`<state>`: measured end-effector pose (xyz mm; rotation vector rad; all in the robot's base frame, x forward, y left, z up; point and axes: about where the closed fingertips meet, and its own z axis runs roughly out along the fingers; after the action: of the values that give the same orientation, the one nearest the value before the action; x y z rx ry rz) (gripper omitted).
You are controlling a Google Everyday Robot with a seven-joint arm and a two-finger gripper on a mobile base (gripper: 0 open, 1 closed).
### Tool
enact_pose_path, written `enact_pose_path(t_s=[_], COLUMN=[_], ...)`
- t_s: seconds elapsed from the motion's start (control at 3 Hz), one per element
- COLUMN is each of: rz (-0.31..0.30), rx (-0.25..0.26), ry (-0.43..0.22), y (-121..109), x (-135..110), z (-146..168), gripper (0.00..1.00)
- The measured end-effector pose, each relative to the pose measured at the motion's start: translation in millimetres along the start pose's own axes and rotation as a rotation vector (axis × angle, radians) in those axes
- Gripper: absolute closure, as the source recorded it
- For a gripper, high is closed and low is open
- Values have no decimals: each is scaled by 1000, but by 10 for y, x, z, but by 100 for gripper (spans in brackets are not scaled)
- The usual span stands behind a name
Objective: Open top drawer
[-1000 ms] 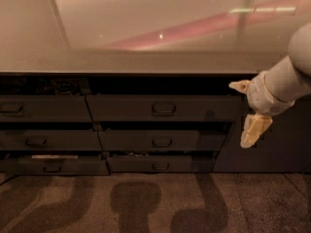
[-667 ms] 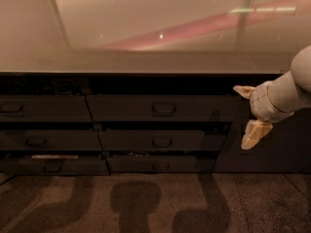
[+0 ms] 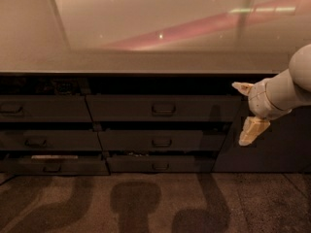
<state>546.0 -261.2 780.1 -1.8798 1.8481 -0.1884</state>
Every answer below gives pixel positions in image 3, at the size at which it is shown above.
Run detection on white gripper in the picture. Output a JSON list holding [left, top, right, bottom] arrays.
[[231, 79, 292, 147]]

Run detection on grey drawer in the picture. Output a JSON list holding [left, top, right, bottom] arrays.
[[0, 95, 91, 122], [106, 154, 216, 174], [0, 155, 109, 176], [86, 95, 242, 122], [0, 130, 101, 151], [98, 129, 227, 152]]

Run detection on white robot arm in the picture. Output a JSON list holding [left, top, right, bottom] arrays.
[[232, 45, 311, 146]]

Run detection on dark items in left drawer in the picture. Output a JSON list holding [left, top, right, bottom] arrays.
[[35, 79, 80, 95]]

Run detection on white item in bottom drawer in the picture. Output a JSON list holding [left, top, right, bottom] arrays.
[[31, 155, 79, 160]]

